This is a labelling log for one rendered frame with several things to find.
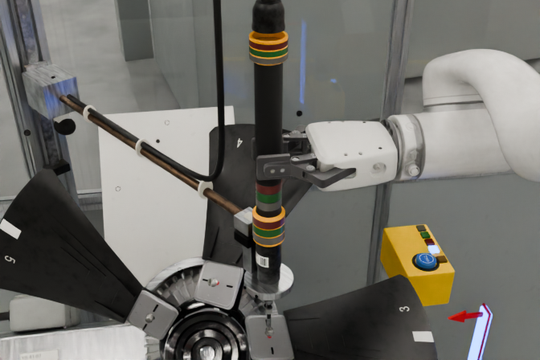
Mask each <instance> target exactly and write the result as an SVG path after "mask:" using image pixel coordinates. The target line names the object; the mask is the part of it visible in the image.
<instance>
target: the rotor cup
mask: <svg viewBox="0 0 540 360"><path fill-rule="evenodd" d="M177 307H179V308H180V309H181V311H180V313H179V314H178V316H177V317H176V319H175V320H174V323H173V324H172V326H171V327H170V329H171V328H172V327H173V328H172V330H171V331H170V329H169V330H168V332H167V333H166V335H165V337H164V338H163V339H162V340H159V351H160V356H161V360H202V359H201V358H200V351H201V349H202V348H203V347H205V346H210V347H211V348H213V349H214V351H215V357H214V358H213V359H212V360H250V346H249V341H248V337H247V335H246V329H245V324H244V321H245V319H246V317H245V316H244V315H243V313H242V312H241V311H240V310H239V309H238V312H236V311H233V310H230V309H223V308H220V307H218V306H214V305H210V304H207V303H204V302H201V301H197V300H195V298H194V297H193V298H190V299H189V300H187V301H184V302H182V303H181V304H180V305H179V306H177ZM214 308H217V309H219V311H218V310H215V309H214ZM169 331H170V333H169Z"/></svg>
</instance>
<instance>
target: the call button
mask: <svg viewBox="0 0 540 360"><path fill-rule="evenodd" d="M415 262H416V263H417V264H418V265H419V266H420V267H421V268H434V267H435V266H436V258H435V257H434V256H433V255H432V254H431V253H420V254H417V257H416V260H415Z"/></svg>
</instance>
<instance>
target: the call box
mask: <svg viewBox="0 0 540 360"><path fill-rule="evenodd" d="M421 225H424V226H425V227H426V229H427V230H426V231H428V233H429V235H430V236H431V238H430V239H433V241H434V242H435V245H432V246H437V247H438V249H439V250H440V252H438V253H431V252H430V251H429V249H428V247H429V246H427V245H426V243H425V242H424V240H425V239H423V238H422V237H421V235H420V232H418V230H417V228H416V225H413V226H404V227H388V228H384V229H383V235H382V248H381V255H380V260H381V261H382V265H383V267H384V268H385V270H386V272H387V275H388V277H389V278H391V277H393V276H397V275H399V274H400V275H402V276H405V277H406V278H408V280H409V281H410V282H411V284H412V286H413V287H414V289H415V291H416V293H417V294H418V296H419V298H420V301H421V303H422V305H423V306H429V305H442V304H447V303H448V302H449V298H450V294H451V290H452V282H453V278H454V275H455V271H454V269H453V267H452V266H451V264H450V263H449V261H448V262H447V263H443V264H440V263H439V262H438V260H437V259H436V266H435V267H434V268H421V267H420V266H419V265H418V264H417V263H416V262H415V260H416V257H417V254H420V253H431V254H432V255H433V256H434V257H435V258H436V257H437V256H445V254H444V253H443V251H442V250H441V248H440V246H439V244H438V243H437V242H436V240H435V238H434V236H433V235H432V233H431V232H430V230H429V229H428V226H427V225H426V224H421ZM445 257H446V256H445ZM446 259H447V257H446ZM447 260H448V259H447Z"/></svg>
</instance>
